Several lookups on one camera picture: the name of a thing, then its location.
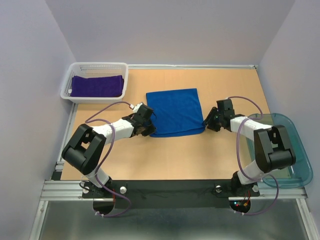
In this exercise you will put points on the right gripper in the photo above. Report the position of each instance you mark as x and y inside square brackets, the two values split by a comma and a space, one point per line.
[209, 120]

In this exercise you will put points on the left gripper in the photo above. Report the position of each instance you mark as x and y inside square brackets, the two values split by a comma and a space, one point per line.
[150, 130]

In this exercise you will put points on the blue towel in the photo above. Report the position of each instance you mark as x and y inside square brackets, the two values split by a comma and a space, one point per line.
[176, 113]

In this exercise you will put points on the purple towel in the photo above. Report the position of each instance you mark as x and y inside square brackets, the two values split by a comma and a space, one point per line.
[97, 87]

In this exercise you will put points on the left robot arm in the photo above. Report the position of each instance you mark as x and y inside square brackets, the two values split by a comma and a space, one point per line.
[85, 147]

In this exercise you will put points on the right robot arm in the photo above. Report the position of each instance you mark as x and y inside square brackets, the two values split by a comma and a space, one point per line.
[273, 149]

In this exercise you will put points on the white plastic mesh basket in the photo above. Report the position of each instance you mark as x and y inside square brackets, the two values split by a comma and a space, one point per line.
[94, 70]

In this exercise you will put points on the teal translucent plastic bin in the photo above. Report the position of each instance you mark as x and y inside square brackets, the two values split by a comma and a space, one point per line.
[301, 173]

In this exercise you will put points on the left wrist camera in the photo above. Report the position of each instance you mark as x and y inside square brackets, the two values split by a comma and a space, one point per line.
[136, 107]

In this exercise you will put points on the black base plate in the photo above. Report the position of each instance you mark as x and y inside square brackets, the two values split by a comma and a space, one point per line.
[164, 194]

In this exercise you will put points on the aluminium frame rail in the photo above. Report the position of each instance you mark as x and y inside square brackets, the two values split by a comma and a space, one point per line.
[53, 190]

